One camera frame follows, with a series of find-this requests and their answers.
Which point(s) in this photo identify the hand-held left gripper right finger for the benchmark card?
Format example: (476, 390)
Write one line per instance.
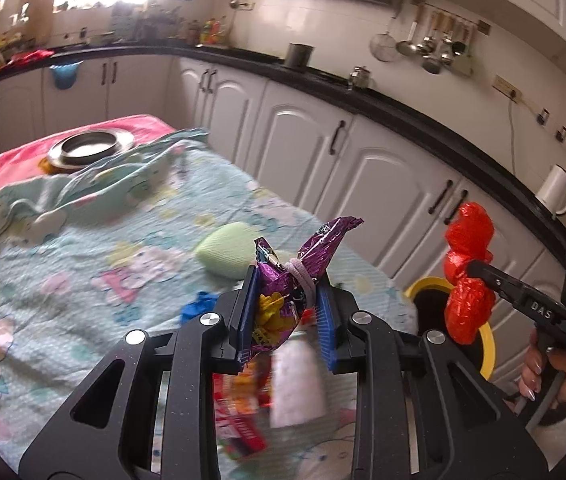
(325, 330)

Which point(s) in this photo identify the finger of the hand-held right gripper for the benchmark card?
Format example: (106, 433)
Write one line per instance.
(538, 305)

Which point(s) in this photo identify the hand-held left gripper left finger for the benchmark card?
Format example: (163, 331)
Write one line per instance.
(249, 305)

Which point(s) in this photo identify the purple snack wrapper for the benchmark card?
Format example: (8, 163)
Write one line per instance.
(283, 285)

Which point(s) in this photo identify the yellow rimmed trash bin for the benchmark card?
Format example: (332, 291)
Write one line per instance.
(486, 355)

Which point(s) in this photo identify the red plastic wrapper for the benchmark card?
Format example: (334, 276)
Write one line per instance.
(468, 230)

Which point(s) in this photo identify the person's right hand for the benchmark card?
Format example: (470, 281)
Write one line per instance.
(530, 375)

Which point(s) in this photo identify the blue plastic wrapper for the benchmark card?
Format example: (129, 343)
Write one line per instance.
(198, 305)

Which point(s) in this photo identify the white packet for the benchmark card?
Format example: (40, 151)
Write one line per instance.
(295, 385)

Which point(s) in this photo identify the white electric kettle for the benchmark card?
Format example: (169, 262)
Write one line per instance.
(555, 190)

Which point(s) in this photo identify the red snack packet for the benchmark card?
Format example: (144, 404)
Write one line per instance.
(235, 410)

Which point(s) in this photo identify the light blue printed blanket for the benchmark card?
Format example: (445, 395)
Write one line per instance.
(88, 240)

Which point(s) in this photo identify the white lower kitchen cabinets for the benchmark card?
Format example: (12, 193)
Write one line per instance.
(303, 130)

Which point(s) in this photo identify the white kitchen cabinets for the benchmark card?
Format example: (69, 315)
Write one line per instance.
(303, 130)
(538, 0)

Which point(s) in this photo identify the black kitchen countertop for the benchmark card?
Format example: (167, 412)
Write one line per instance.
(413, 125)

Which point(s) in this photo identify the metal bowl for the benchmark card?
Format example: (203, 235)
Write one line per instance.
(88, 147)

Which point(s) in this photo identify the steel teapot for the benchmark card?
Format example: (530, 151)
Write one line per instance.
(360, 77)

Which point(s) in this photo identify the dark metal cup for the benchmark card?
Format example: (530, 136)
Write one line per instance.
(298, 56)

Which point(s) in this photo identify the white upper kitchen cabinets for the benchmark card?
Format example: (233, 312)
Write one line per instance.
(538, 0)

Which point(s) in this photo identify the row of hanging kitchen utensils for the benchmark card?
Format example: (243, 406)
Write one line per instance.
(433, 45)

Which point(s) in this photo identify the red blanket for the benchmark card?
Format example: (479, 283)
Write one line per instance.
(13, 165)

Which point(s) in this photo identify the row of condiment bottles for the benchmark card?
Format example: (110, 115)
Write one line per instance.
(208, 32)

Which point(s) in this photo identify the blue hanging basket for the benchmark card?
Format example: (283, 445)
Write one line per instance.
(65, 75)

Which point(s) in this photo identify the red plastic bag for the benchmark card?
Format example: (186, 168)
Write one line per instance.
(30, 56)

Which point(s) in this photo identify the cardboard box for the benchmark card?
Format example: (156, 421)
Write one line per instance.
(38, 15)

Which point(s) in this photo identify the black wall hook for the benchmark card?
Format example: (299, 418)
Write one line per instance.
(543, 116)
(561, 133)

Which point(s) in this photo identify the beige wall socket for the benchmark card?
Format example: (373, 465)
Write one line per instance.
(507, 86)

